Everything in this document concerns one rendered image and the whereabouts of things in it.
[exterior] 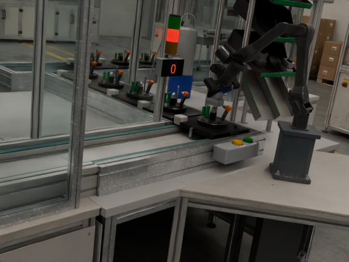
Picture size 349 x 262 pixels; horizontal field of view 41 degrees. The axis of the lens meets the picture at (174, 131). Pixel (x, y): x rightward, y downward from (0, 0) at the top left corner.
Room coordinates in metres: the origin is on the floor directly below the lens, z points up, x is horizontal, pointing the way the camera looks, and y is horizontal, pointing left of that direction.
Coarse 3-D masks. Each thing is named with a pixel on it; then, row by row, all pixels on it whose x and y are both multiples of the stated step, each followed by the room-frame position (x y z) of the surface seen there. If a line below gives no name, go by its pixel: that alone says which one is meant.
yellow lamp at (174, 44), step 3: (168, 42) 1.90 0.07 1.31; (171, 42) 1.90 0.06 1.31; (174, 42) 1.90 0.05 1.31; (177, 42) 1.92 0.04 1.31; (165, 45) 1.92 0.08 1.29; (168, 45) 1.90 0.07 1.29; (171, 45) 1.90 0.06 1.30; (174, 45) 1.90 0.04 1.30; (177, 45) 1.92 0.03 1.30; (165, 48) 1.91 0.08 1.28; (168, 48) 1.90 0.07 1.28; (171, 48) 1.90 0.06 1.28; (174, 48) 1.90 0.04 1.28; (165, 51) 1.91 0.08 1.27; (168, 51) 1.90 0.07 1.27; (171, 51) 1.90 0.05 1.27; (174, 51) 1.91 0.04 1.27; (174, 54) 1.91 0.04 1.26
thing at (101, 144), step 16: (112, 128) 1.75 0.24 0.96; (128, 128) 1.80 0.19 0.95; (144, 128) 1.86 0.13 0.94; (160, 128) 1.88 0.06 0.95; (176, 128) 1.95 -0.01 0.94; (96, 144) 1.65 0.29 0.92; (112, 144) 1.70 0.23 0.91; (128, 144) 1.72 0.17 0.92; (144, 144) 1.74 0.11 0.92; (160, 144) 1.77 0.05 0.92; (176, 144) 1.79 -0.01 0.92; (96, 160) 1.42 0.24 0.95
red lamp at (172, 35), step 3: (168, 30) 1.91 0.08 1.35; (171, 30) 1.90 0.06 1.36; (174, 30) 1.90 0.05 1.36; (177, 30) 1.90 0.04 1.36; (168, 33) 1.91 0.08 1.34; (171, 33) 1.90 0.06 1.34; (174, 33) 1.90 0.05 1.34; (177, 33) 1.91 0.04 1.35; (168, 36) 1.90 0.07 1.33; (171, 36) 1.90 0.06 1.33; (174, 36) 1.90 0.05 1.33; (177, 36) 1.91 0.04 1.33; (168, 39) 1.90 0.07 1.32; (171, 39) 1.90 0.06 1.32; (174, 39) 1.90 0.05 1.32; (177, 39) 1.91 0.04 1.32
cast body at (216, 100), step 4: (220, 92) 1.97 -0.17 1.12; (212, 96) 1.96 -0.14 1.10; (216, 96) 1.95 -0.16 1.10; (220, 96) 1.97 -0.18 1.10; (208, 100) 1.98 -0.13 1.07; (212, 100) 1.96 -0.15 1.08; (216, 100) 1.95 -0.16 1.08; (220, 100) 1.95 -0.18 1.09; (212, 104) 1.96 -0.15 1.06; (216, 104) 1.94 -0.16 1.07; (220, 104) 1.96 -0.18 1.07
